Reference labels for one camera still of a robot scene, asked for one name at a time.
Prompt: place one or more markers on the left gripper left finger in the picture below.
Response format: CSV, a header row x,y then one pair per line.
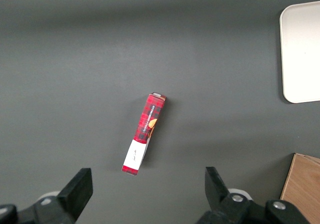
x,y
75,191

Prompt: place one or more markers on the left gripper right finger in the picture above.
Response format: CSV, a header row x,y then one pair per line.
x,y
216,191

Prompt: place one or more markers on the beige plastic tray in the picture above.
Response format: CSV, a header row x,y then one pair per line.
x,y
302,53

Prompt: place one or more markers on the wooden two-drawer cabinet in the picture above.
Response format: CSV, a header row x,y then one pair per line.
x,y
305,179

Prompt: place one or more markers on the red tartan shortbread box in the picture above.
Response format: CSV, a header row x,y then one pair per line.
x,y
150,113

